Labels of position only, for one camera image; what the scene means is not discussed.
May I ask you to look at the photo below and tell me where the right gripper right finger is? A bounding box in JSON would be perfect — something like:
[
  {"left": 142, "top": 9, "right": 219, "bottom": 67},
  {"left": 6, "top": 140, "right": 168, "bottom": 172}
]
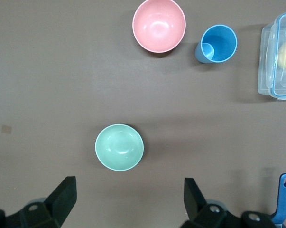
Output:
[{"left": 180, "top": 177, "right": 286, "bottom": 228}]

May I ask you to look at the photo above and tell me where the clear plastic container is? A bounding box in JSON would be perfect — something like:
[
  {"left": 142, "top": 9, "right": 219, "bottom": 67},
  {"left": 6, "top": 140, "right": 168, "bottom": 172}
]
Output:
[{"left": 258, "top": 10, "right": 286, "bottom": 102}]

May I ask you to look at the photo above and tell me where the green bowl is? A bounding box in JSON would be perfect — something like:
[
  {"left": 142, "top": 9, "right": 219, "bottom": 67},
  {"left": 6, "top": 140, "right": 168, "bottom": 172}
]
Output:
[{"left": 94, "top": 123, "right": 145, "bottom": 171}]

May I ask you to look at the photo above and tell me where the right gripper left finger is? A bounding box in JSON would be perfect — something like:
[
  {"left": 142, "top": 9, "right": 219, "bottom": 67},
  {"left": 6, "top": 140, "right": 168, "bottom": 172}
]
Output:
[{"left": 0, "top": 176, "right": 77, "bottom": 228}]

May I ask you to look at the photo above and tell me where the black pot blue handle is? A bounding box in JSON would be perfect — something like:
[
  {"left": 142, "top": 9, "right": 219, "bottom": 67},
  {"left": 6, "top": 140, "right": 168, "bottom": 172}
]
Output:
[{"left": 270, "top": 173, "right": 286, "bottom": 228}]

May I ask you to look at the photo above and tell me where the blue plastic cup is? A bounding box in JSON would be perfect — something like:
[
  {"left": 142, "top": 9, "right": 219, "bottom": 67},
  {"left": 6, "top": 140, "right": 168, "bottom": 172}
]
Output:
[{"left": 195, "top": 24, "right": 238, "bottom": 64}]

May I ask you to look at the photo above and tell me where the pink bowl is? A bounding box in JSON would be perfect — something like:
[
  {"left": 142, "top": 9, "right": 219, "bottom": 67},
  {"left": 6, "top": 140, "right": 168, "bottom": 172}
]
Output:
[{"left": 132, "top": 0, "right": 187, "bottom": 53}]

